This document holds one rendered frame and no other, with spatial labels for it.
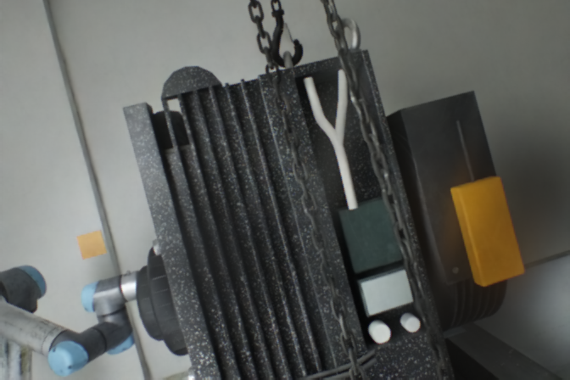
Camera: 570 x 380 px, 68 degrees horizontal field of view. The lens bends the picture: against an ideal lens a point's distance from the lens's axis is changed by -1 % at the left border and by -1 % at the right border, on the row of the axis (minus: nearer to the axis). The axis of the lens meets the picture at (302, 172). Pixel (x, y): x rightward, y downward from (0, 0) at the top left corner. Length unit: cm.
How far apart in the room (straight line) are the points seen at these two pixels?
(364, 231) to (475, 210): 20
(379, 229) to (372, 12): 147
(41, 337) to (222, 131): 74
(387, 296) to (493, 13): 178
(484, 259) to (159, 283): 55
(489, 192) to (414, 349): 31
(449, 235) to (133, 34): 167
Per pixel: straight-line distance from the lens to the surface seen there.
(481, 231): 72
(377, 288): 81
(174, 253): 75
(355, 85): 44
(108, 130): 201
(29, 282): 152
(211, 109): 76
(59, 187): 200
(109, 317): 126
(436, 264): 81
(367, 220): 80
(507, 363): 163
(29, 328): 129
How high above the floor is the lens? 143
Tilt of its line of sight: level
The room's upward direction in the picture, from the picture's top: 15 degrees counter-clockwise
